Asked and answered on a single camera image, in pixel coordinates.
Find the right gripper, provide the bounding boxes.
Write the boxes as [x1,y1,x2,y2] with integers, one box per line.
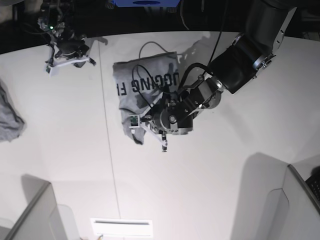
[53,34,90,68]

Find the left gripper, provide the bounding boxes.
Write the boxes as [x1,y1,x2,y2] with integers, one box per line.
[149,100,194,135]

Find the grey T-shirt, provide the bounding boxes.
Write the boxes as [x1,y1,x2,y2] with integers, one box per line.
[112,52,180,145]

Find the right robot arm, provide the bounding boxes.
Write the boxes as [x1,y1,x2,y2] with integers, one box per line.
[37,0,96,74]

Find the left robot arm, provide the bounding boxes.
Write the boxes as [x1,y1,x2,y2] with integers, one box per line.
[149,0,298,137]

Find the blue box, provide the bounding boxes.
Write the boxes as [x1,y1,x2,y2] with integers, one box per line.
[111,0,180,8]

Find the grey cloth pile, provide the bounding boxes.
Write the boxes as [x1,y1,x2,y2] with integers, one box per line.
[0,79,27,143]

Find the black keyboard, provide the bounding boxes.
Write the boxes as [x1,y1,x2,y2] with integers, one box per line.
[306,174,320,201]

